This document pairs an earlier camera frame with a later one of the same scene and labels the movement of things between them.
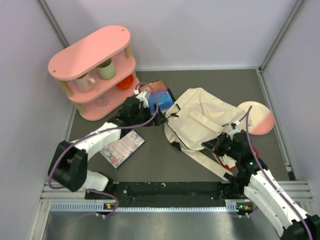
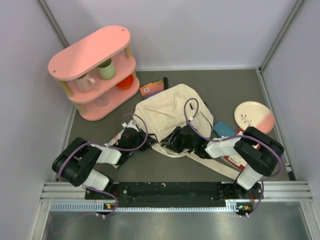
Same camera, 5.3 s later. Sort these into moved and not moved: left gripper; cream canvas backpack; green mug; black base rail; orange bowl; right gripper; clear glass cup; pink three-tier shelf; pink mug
Moved: left gripper; right gripper; cream canvas backpack
Not moved: pink three-tier shelf; clear glass cup; orange bowl; pink mug; green mug; black base rail
